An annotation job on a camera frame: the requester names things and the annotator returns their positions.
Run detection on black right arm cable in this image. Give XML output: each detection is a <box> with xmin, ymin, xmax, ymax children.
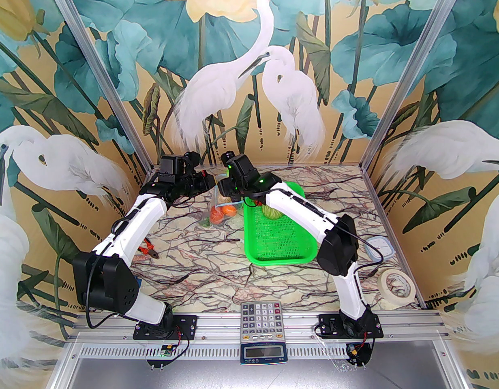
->
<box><xmin>353</xmin><ymin>231</ymin><xmax>385</xmax><ymax>275</ymax></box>

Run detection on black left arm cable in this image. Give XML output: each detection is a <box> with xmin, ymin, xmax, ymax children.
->
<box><xmin>78</xmin><ymin>254</ymin><xmax>122</xmax><ymax>330</ymax></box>

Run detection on perforated metal panel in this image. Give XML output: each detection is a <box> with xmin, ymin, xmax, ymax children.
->
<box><xmin>50</xmin><ymin>341</ymin><xmax>469</xmax><ymax>389</ymax></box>

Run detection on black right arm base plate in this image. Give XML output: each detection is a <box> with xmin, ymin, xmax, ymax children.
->
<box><xmin>316</xmin><ymin>314</ymin><xmax>384</xmax><ymax>339</ymax></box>

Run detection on clear container blue rim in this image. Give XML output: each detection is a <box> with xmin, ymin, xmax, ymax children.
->
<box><xmin>365</xmin><ymin>235</ymin><xmax>396</xmax><ymax>261</ymax></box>

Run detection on masking tape roll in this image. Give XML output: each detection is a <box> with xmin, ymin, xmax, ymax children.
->
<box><xmin>377</xmin><ymin>269</ymin><xmax>417</xmax><ymax>301</ymax></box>

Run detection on clear zip-top bag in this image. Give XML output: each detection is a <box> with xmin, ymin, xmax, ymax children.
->
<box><xmin>200</xmin><ymin>183</ymin><xmax>244</xmax><ymax>229</ymax></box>

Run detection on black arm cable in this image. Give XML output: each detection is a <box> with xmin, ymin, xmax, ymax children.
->
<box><xmin>78</xmin><ymin>254</ymin><xmax>122</xmax><ymax>330</ymax></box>
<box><xmin>353</xmin><ymin>231</ymin><xmax>385</xmax><ymax>275</ymax></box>

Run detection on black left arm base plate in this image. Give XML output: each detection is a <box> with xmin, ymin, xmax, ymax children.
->
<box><xmin>134</xmin><ymin>314</ymin><xmax>198</xmax><ymax>341</ymax></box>

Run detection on aluminium frame post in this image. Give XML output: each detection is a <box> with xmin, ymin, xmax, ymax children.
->
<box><xmin>360</xmin><ymin>0</ymin><xmax>469</xmax><ymax>170</ymax></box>
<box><xmin>43</xmin><ymin>0</ymin><xmax>153</xmax><ymax>169</ymax></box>

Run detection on red handled pliers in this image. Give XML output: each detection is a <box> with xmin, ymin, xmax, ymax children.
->
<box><xmin>137</xmin><ymin>239</ymin><xmax>161</xmax><ymax>260</ymax></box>

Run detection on green plastic mesh basket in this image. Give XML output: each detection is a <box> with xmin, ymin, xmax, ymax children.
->
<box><xmin>243</xmin><ymin>181</ymin><xmax>318</xmax><ymax>265</ymax></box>

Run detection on aluminium frame rail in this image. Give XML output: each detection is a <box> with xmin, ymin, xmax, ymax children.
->
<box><xmin>69</xmin><ymin>312</ymin><xmax>452</xmax><ymax>343</ymax></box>

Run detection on aluminium table side rail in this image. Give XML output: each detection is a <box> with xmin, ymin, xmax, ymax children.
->
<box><xmin>361</xmin><ymin>167</ymin><xmax>427</xmax><ymax>310</ymax></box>

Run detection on grey desk calculator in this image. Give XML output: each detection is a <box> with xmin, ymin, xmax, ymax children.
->
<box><xmin>239</xmin><ymin>301</ymin><xmax>289</xmax><ymax>366</ymax></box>

